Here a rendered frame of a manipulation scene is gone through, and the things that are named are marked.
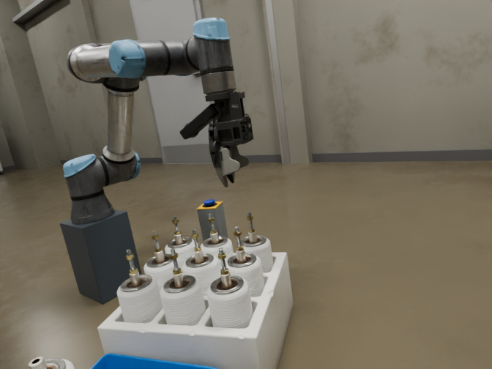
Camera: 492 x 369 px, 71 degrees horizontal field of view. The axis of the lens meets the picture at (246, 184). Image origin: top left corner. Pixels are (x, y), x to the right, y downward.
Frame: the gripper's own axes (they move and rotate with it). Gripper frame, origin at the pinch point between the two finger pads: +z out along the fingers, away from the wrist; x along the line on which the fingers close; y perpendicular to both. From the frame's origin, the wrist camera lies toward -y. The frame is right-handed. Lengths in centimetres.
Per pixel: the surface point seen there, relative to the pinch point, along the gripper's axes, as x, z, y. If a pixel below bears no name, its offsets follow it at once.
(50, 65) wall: 393, -126, -488
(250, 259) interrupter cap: 0.4, 21.2, 3.1
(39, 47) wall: 399, -160, -507
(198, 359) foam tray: -19.9, 35.1, -3.8
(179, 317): -17.2, 26.9, -8.5
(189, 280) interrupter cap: -11.3, 21.2, -8.2
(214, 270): -2.2, 23.4, -6.5
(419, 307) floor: 24, 47, 43
